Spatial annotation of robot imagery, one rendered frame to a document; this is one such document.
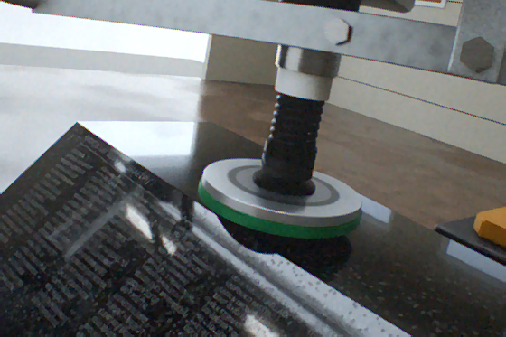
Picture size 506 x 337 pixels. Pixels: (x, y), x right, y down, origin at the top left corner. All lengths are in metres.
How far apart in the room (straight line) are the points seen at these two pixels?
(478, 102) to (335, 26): 6.64
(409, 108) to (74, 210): 7.08
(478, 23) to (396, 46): 0.09
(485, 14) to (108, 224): 0.57
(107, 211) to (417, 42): 0.51
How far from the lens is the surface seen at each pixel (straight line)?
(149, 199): 0.73
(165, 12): 0.66
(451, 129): 7.33
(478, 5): 0.51
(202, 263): 0.61
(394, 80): 7.88
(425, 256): 0.67
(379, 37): 0.54
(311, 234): 0.57
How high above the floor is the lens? 1.09
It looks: 14 degrees down
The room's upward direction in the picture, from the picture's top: 10 degrees clockwise
